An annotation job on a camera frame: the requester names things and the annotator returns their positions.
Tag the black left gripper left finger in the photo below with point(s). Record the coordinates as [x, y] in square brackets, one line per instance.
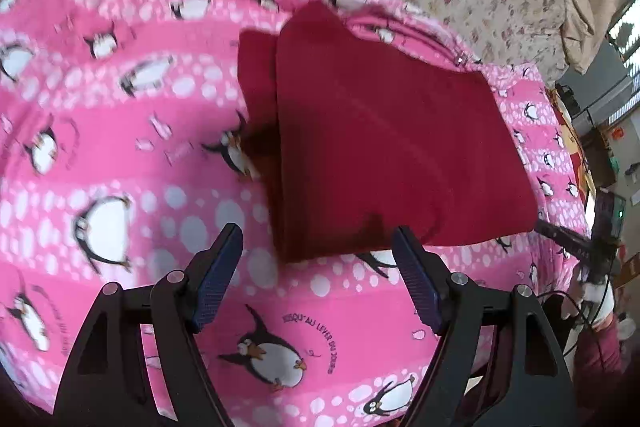
[106, 382]

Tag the maroon sleeved forearm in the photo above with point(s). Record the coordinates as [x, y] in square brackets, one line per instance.
[598, 367]

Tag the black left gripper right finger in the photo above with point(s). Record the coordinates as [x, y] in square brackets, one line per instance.
[497, 361]

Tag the window with bars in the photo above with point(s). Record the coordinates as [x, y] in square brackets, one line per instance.
[624, 35]

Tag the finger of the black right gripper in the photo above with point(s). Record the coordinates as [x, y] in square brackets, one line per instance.
[573, 243]

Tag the dark red garment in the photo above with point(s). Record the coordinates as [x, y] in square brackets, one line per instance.
[353, 138]

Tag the black camera box green light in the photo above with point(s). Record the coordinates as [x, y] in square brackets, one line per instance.
[608, 221]

